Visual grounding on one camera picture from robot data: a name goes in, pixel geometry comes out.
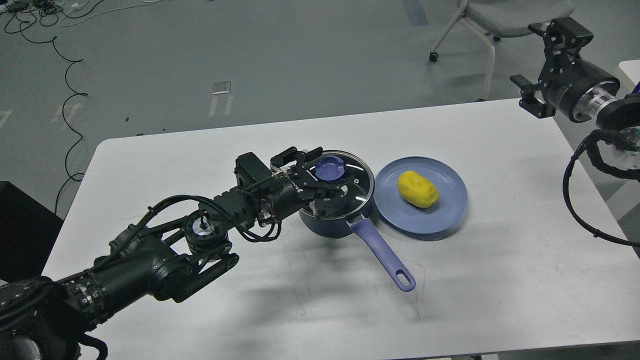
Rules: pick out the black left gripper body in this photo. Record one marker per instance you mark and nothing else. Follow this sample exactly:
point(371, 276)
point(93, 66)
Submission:
point(290, 194)

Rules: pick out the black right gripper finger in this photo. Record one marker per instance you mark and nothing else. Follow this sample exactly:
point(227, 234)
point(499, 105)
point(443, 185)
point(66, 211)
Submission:
point(563, 39)
point(529, 101)

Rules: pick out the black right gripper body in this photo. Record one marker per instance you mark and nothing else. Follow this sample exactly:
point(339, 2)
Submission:
point(579, 89)

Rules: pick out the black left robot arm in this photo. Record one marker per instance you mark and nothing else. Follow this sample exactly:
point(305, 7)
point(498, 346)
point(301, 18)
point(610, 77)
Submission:
point(177, 248)

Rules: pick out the black box at left edge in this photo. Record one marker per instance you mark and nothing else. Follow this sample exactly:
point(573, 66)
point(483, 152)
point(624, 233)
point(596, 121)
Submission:
point(28, 232)

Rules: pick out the grey office chair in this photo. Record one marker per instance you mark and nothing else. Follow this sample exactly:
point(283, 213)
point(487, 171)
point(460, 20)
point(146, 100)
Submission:
point(493, 20)

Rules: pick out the white side table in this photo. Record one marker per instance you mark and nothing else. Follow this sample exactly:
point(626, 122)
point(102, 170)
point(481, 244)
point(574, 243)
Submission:
point(628, 72)

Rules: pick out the dark pot with purple handle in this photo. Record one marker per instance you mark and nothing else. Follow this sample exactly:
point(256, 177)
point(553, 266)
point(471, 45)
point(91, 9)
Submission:
point(364, 228)

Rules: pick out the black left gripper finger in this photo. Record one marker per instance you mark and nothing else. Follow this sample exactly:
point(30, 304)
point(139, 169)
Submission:
point(292, 161)
point(337, 204)

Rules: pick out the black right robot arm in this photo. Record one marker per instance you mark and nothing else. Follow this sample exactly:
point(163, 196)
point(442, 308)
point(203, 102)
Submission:
point(612, 149)

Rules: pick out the blue plate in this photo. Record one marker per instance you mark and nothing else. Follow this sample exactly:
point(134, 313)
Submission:
point(446, 212)

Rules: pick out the yellow potato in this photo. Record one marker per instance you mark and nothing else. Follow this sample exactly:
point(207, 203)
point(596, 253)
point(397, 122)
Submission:
point(417, 190)

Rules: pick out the glass lid with blue knob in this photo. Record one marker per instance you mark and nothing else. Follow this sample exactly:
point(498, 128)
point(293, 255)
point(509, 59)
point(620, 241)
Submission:
point(343, 165)

